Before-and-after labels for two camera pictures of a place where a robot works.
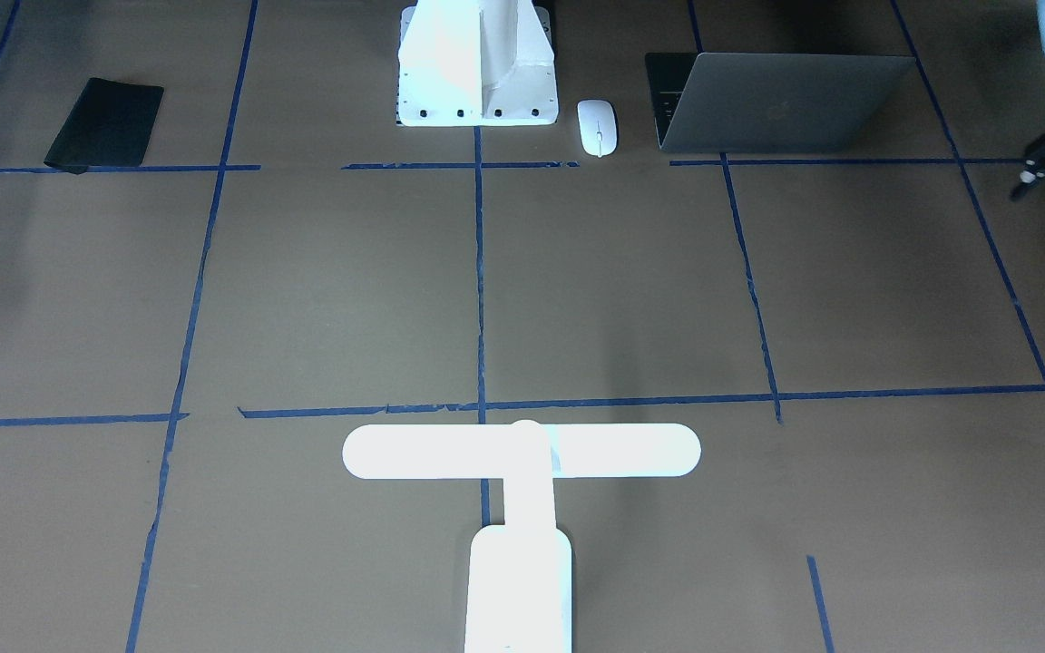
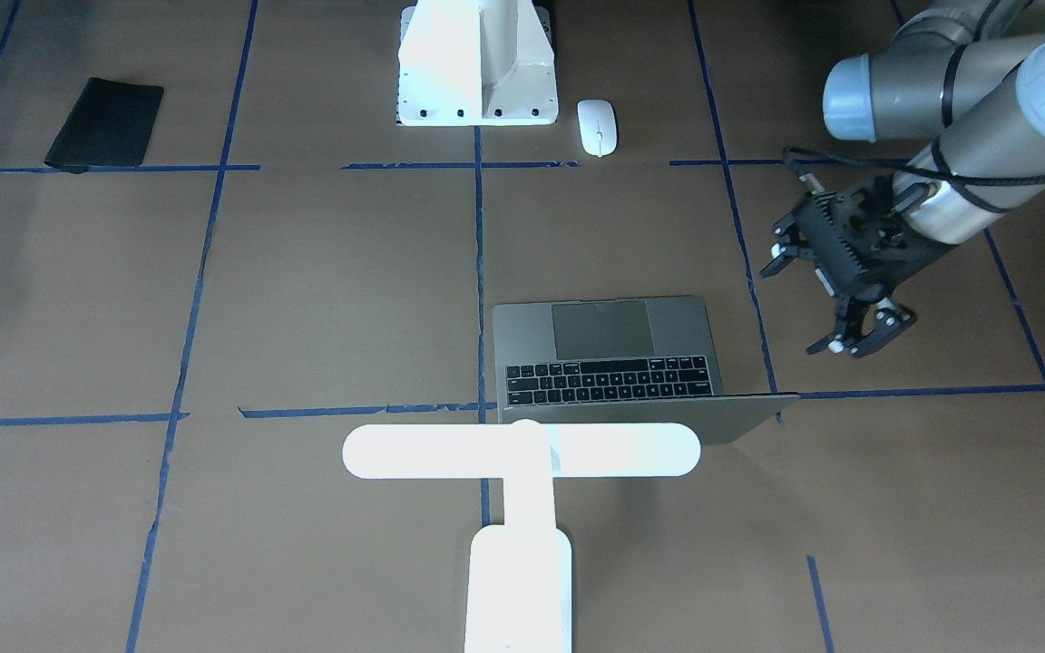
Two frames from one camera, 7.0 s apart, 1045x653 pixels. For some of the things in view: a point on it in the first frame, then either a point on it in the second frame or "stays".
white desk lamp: (519, 589) stays
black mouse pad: (109, 125) stays
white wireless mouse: (598, 127) stays
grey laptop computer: (756, 102) → (629, 361)
